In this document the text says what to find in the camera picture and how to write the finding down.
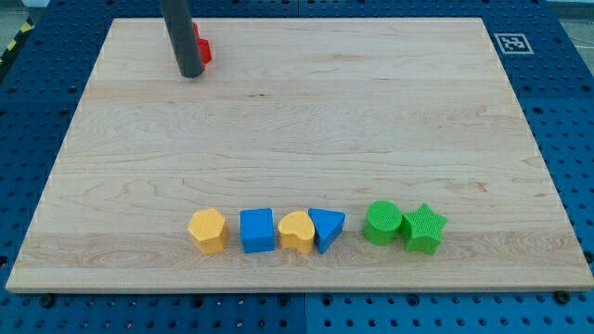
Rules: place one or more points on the black bolt front left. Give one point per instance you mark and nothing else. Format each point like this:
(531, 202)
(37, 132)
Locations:
(47, 300)

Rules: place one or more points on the green cylinder block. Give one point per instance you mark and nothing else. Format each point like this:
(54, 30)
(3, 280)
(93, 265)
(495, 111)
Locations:
(382, 221)

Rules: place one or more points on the light wooden board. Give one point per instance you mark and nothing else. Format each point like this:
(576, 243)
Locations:
(294, 114)

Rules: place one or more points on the blue triangle block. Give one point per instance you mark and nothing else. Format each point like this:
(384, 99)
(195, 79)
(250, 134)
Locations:
(328, 226)

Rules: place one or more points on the yellow heart block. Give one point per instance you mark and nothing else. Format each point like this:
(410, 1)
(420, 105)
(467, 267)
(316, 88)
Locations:
(297, 231)

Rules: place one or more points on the blue square block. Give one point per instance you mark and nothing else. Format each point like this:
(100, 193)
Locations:
(257, 232)

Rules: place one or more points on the black bolt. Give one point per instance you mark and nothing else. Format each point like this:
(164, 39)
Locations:
(47, 300)
(561, 297)

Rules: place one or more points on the black bolt front right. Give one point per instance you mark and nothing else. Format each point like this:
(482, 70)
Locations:
(561, 297)

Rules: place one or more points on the yellow hexagon block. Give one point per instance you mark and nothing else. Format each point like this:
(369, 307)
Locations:
(208, 231)

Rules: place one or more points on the yellow black hazard tape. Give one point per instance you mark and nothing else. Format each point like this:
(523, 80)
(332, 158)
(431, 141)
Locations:
(17, 43)

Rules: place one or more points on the green star block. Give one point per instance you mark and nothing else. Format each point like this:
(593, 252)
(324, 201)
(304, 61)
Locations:
(422, 229)

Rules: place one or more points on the black white fiducial marker tag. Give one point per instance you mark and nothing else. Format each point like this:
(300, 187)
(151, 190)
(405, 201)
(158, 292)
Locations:
(513, 43)

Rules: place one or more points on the red star block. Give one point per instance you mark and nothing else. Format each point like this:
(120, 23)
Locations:
(203, 47)

